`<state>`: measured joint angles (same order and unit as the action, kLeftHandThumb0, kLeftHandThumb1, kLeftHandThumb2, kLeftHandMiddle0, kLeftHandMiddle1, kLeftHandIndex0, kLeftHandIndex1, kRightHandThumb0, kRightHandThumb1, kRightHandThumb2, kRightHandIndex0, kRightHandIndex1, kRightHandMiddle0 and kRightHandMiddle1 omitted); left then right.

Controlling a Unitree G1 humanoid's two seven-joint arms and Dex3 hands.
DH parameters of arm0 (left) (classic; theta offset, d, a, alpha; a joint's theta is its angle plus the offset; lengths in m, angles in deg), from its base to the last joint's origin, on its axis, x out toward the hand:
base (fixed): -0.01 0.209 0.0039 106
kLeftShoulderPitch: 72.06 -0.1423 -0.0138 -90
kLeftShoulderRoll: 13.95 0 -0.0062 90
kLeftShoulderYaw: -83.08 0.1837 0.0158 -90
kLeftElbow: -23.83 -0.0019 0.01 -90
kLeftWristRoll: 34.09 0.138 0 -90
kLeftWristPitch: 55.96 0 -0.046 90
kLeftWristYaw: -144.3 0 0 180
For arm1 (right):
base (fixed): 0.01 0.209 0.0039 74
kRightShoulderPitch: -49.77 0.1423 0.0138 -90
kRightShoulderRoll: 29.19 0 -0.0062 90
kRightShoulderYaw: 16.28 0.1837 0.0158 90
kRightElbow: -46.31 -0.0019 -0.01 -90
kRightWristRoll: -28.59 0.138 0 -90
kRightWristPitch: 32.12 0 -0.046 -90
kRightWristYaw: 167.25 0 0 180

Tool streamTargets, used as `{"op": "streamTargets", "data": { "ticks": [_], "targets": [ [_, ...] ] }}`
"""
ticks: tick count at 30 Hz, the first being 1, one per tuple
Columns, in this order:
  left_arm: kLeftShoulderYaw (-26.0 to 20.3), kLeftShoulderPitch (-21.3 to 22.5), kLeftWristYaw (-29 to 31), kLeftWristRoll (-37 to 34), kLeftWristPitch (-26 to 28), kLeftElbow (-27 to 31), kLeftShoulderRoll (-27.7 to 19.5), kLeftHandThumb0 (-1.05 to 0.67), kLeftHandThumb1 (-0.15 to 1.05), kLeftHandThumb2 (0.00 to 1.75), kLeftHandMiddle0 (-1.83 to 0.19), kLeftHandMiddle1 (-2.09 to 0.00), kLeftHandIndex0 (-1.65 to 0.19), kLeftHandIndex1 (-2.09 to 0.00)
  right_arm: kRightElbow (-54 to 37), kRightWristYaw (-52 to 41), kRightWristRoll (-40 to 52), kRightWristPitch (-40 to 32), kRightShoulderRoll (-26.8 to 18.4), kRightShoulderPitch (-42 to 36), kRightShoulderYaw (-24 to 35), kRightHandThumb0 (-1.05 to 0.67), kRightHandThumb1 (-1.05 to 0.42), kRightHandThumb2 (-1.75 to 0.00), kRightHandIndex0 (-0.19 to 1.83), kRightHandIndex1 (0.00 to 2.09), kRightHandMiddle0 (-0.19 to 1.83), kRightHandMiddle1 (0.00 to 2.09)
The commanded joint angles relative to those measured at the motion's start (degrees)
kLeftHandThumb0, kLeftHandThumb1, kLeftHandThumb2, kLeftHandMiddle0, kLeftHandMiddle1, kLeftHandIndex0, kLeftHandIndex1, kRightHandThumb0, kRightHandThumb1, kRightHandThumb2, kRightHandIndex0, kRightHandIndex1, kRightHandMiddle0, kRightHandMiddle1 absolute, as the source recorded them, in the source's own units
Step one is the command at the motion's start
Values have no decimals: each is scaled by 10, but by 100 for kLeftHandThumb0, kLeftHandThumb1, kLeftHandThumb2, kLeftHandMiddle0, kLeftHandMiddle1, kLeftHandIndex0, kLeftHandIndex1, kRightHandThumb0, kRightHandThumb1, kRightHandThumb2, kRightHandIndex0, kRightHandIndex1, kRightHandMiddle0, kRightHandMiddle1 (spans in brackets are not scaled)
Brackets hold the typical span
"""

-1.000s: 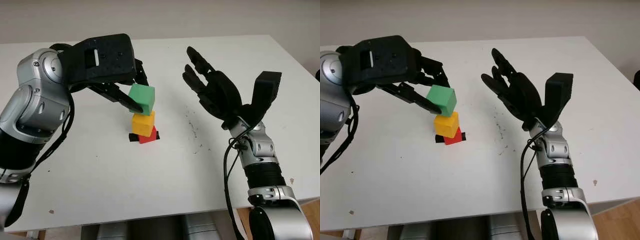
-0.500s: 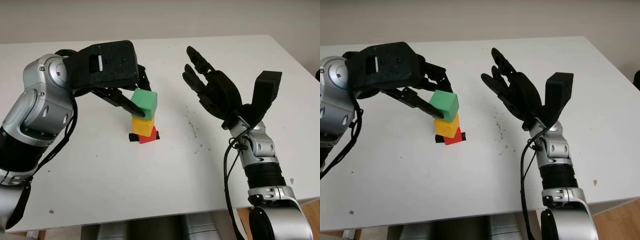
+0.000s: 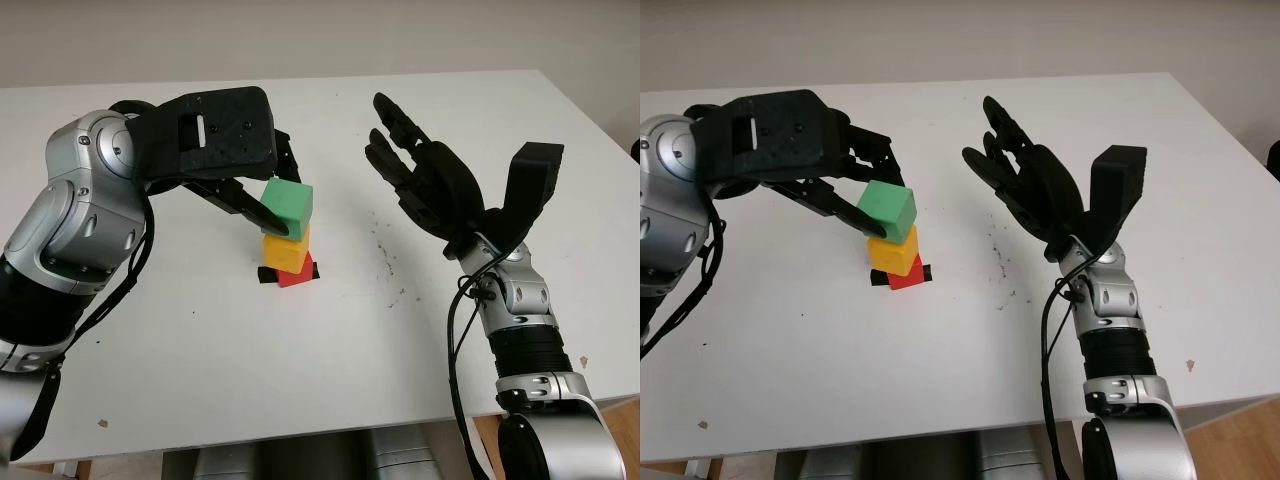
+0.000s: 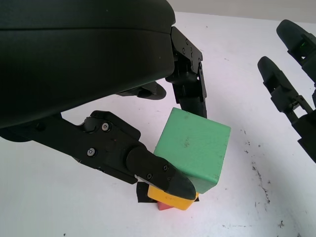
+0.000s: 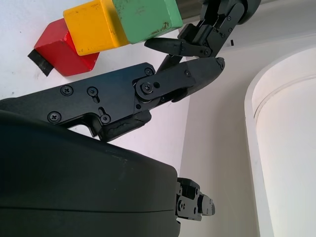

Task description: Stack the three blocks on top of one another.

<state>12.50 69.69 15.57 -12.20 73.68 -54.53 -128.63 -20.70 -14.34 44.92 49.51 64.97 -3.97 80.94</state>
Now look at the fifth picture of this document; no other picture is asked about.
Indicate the white rounded furniture panel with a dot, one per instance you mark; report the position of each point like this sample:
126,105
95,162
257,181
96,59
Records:
286,143

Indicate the black tape strip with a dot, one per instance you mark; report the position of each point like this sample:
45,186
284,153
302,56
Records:
39,61

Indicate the green wooden block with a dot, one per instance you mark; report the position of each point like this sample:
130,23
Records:
148,19

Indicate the red wooden block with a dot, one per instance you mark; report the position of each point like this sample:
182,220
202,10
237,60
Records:
64,54

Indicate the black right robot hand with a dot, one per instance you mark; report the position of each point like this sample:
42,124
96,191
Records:
74,185

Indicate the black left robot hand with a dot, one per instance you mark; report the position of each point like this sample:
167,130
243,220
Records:
212,32

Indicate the yellow wooden block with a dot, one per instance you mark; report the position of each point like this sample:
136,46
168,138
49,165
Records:
93,27

